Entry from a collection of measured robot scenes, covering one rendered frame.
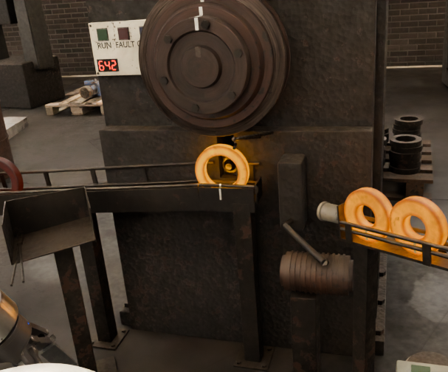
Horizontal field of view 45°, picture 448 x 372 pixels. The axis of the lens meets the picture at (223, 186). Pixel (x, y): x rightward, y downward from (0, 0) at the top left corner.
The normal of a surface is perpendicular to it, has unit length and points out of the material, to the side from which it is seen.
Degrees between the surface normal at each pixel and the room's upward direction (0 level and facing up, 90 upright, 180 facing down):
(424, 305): 0
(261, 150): 90
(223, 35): 90
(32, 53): 90
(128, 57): 90
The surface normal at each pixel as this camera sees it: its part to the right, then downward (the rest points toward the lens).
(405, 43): -0.29, 0.37
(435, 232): -0.78, 0.29
